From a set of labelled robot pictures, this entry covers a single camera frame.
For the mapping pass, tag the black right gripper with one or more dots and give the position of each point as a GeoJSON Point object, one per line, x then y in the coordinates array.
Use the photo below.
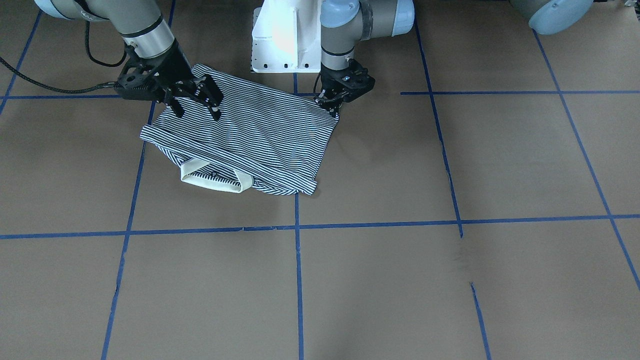
{"type": "Point", "coordinates": [176, 66]}

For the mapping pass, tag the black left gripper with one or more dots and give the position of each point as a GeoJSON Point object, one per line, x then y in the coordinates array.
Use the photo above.
{"type": "Point", "coordinates": [332, 95]}

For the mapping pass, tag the navy white striped polo shirt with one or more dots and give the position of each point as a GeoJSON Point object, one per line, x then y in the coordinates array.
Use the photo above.
{"type": "Point", "coordinates": [265, 139]}

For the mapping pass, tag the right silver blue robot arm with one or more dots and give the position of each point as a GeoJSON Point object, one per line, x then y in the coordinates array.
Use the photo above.
{"type": "Point", "coordinates": [139, 22]}

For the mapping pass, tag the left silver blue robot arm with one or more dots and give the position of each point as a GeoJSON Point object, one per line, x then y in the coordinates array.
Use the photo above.
{"type": "Point", "coordinates": [389, 18]}

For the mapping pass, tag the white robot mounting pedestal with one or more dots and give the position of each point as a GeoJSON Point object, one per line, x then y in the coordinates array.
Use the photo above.
{"type": "Point", "coordinates": [287, 34]}

